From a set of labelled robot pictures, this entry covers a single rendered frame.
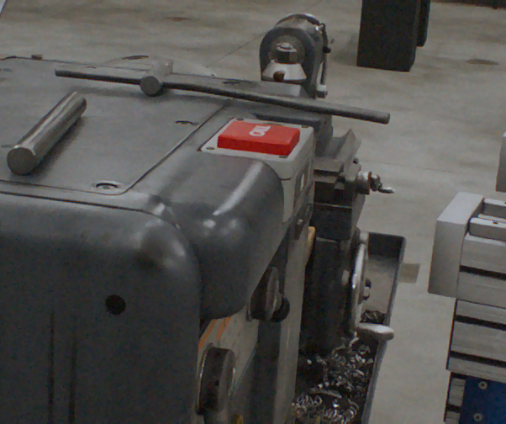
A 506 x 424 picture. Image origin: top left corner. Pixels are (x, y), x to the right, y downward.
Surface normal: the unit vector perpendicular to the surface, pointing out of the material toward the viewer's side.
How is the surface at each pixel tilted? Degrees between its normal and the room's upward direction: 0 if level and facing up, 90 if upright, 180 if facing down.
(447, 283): 90
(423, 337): 0
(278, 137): 0
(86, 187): 0
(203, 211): 27
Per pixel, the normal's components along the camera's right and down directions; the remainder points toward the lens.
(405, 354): 0.07, -0.95
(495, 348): -0.36, 0.25
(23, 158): -0.04, 0.29
